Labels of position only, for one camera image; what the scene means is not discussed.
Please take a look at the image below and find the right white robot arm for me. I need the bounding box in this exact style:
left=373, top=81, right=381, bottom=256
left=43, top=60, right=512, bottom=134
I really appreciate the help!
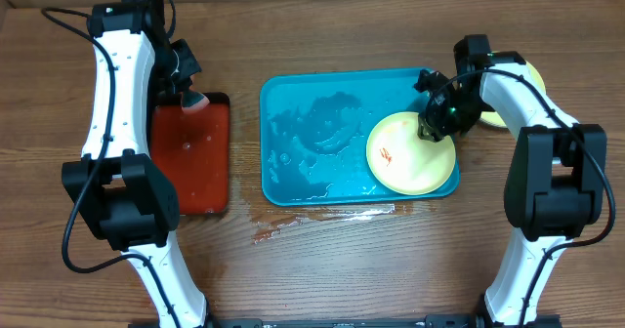
left=414, top=34, right=616, bottom=327

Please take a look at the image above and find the red black-rimmed tray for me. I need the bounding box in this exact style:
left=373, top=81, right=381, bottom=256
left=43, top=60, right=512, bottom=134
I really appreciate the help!
left=149, top=92, right=230, bottom=216

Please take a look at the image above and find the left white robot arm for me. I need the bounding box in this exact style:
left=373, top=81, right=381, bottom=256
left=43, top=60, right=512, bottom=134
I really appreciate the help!
left=62, top=0, right=209, bottom=327

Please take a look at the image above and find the teal plastic tray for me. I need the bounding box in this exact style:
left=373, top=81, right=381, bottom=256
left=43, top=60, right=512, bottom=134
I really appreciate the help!
left=259, top=66, right=461, bottom=208

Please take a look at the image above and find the yellow-green plate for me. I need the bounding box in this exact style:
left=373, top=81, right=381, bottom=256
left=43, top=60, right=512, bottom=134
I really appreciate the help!
left=365, top=111, right=456, bottom=196
left=479, top=61, right=546, bottom=136

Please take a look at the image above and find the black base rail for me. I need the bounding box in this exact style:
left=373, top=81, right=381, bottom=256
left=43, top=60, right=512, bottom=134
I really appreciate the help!
left=127, top=312, right=563, bottom=328

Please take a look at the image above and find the pink and black sponge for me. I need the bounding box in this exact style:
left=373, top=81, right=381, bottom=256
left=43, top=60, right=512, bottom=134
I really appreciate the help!
left=181, top=90, right=210, bottom=114

